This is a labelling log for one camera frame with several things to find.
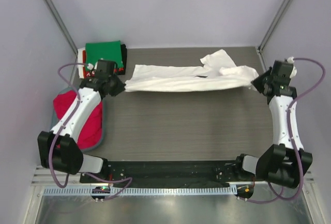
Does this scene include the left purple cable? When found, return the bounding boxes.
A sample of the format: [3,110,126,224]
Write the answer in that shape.
[50,62,134,202]

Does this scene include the aluminium frame rail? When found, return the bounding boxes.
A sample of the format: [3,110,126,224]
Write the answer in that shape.
[32,166,315,186]

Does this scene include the right aluminium corner post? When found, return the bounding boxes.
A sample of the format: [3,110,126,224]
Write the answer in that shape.
[257,0,293,54]

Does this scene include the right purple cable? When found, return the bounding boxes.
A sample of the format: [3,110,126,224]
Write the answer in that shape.
[237,56,326,204]

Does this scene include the folded red printed t-shirt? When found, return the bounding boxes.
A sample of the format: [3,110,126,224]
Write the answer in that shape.
[81,50,126,78]

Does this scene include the aluminium corner post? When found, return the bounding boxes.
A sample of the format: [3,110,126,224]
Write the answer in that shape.
[43,0,78,54]
[257,0,293,54]

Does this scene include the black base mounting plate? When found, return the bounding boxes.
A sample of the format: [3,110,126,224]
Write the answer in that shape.
[96,159,256,189]

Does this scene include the white printed t-shirt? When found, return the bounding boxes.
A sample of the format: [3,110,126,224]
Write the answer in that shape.
[125,49,259,93]

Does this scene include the folded white t-shirt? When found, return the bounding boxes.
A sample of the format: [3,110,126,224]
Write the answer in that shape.
[77,47,85,79]

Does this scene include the slotted grey cable duct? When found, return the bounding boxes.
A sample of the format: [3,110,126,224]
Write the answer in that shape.
[43,185,237,197]

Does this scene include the left aluminium corner post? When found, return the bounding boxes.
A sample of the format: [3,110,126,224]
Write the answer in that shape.
[43,0,78,54]

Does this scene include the purple cable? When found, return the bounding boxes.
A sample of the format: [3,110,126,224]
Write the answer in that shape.
[50,62,134,202]
[237,56,326,204]

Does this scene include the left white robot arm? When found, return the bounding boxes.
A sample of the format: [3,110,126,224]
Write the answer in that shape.
[37,59,125,182]

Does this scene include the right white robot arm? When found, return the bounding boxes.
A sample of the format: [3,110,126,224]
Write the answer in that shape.
[233,57,312,189]

